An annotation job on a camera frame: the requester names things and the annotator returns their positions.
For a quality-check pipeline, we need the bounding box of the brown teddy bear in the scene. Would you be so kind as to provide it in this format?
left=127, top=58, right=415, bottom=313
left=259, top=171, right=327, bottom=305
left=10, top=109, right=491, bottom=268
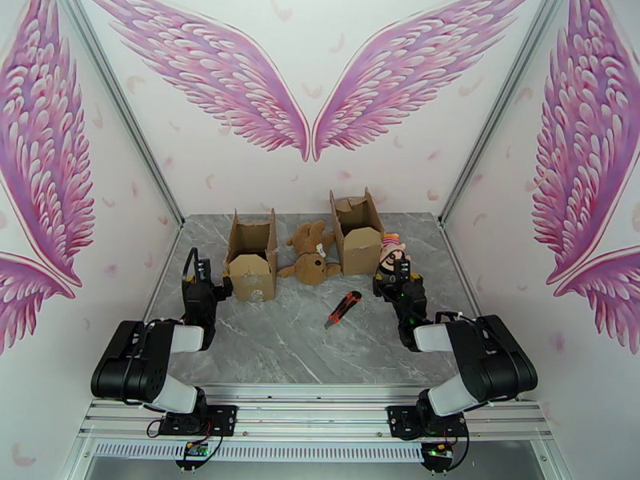
left=277, top=219, right=345, bottom=288

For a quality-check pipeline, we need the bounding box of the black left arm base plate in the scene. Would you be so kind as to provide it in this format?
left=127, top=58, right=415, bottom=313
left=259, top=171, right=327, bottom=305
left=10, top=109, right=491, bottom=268
left=158, top=404, right=238, bottom=438

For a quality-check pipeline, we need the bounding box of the white perforated cable tray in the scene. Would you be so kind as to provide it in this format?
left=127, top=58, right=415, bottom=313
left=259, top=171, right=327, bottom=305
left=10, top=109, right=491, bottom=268
left=92, top=441, right=426, bottom=461

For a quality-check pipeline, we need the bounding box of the red black utility knife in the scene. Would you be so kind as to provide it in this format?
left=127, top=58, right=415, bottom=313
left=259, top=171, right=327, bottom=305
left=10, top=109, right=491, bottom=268
left=323, top=290, right=363, bottom=331

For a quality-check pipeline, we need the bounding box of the black left camera cable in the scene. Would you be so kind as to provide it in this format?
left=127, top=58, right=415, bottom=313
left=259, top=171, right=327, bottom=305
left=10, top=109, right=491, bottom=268
left=182, top=246, right=199, bottom=285

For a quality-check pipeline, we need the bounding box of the aluminium mounting rail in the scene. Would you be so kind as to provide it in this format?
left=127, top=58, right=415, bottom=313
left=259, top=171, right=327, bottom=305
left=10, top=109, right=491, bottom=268
left=77, top=384, right=555, bottom=445

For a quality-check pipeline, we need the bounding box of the brown taped cardboard box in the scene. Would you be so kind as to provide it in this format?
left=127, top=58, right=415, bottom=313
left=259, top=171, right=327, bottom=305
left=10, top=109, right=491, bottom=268
left=328, top=187, right=387, bottom=278
left=223, top=207, right=280, bottom=302

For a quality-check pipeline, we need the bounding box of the pink pirate plush doll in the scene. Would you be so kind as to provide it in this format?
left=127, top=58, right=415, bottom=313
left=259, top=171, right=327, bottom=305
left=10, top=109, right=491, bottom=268
left=375, top=231, right=414, bottom=276

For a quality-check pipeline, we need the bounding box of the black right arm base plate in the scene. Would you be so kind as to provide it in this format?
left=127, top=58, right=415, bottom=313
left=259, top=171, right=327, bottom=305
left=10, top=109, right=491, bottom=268
left=387, top=404, right=471, bottom=441

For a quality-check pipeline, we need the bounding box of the aluminium frame post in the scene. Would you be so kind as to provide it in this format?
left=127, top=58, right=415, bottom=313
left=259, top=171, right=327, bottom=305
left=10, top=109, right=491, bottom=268
left=54, top=0, right=187, bottom=230
left=438, top=0, right=577, bottom=230

